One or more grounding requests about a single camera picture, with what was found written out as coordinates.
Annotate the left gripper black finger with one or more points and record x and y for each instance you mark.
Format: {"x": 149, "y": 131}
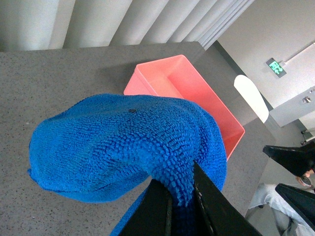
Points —
{"x": 301, "y": 201}
{"x": 297, "y": 160}

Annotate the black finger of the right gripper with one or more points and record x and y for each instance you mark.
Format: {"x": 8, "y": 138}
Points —
{"x": 215, "y": 216}
{"x": 153, "y": 217}

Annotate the blue microfiber cloth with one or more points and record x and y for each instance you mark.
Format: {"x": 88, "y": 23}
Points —
{"x": 107, "y": 144}

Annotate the green exit sign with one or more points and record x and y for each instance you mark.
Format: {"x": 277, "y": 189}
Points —
{"x": 276, "y": 68}

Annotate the white chair back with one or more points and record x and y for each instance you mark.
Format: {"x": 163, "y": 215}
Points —
{"x": 252, "y": 96}

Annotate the pink plastic bin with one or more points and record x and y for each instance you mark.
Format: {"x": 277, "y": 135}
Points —
{"x": 177, "y": 77}

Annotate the white pleated curtain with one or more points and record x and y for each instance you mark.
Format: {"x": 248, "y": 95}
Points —
{"x": 27, "y": 25}

